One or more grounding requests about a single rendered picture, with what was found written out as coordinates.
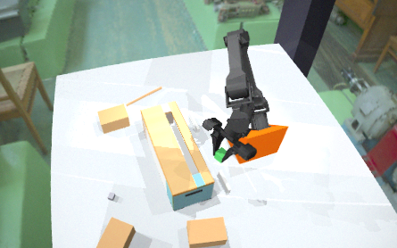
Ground green block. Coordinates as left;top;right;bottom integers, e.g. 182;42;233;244
214;147;227;164

